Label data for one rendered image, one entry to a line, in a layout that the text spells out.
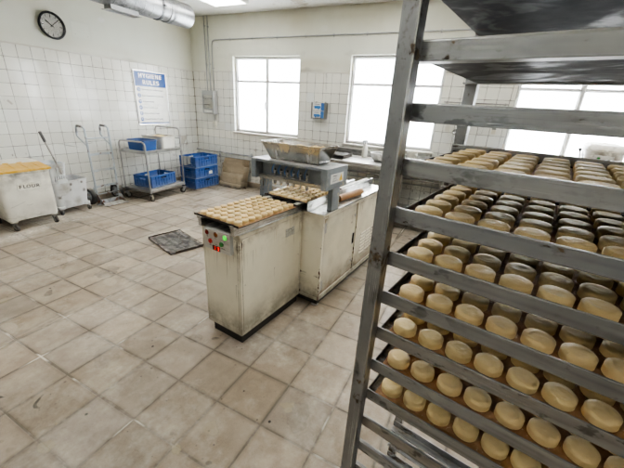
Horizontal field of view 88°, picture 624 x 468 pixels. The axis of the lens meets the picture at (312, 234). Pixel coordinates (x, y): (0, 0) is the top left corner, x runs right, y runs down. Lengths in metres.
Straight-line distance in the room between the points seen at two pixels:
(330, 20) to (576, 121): 5.43
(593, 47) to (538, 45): 0.06
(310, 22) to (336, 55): 0.66
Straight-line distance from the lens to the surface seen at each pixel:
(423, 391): 0.78
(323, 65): 5.79
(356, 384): 0.82
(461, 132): 1.00
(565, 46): 0.56
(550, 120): 0.56
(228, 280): 2.21
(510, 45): 0.57
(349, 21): 5.73
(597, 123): 0.56
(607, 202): 0.57
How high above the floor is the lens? 1.59
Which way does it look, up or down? 22 degrees down
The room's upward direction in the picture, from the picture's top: 3 degrees clockwise
